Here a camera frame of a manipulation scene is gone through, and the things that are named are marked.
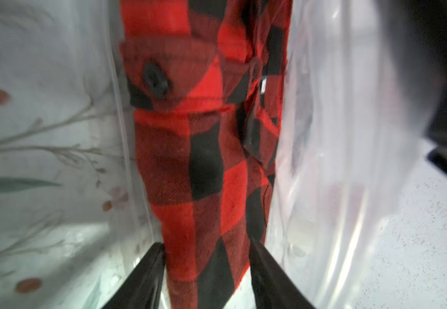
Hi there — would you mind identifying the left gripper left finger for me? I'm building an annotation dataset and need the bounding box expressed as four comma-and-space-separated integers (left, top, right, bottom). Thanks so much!
102, 242, 165, 309

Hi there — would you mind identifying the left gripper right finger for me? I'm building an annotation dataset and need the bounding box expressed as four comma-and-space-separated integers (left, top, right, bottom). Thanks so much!
249, 239, 314, 309

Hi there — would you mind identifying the clear plastic vacuum bag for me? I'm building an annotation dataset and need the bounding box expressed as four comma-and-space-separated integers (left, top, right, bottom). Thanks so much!
0, 1, 423, 308

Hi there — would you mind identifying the red black plaid shirt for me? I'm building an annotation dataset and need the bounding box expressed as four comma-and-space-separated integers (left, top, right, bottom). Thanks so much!
119, 1, 293, 308

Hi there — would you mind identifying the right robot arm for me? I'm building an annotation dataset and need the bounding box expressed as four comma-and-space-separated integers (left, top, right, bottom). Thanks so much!
375, 1, 447, 176

